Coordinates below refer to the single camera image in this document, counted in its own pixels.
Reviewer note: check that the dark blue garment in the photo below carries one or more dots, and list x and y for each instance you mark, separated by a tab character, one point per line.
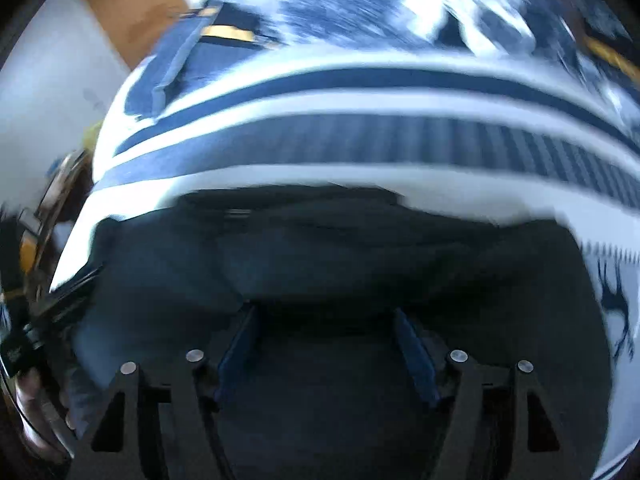
325	260

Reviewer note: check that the wooden door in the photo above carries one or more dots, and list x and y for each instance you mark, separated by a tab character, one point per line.
130	5

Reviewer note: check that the blue striped garment yellow trim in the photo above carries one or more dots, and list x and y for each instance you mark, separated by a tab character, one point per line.
340	5

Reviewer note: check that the person's left hand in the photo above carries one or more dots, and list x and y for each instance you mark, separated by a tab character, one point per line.
32	400

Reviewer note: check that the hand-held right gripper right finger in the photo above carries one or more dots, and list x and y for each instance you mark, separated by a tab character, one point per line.
415	355

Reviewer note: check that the white blue striped blanket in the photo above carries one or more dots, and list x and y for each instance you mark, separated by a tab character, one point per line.
350	95

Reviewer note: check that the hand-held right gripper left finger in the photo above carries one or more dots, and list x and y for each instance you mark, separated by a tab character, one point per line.
240	350

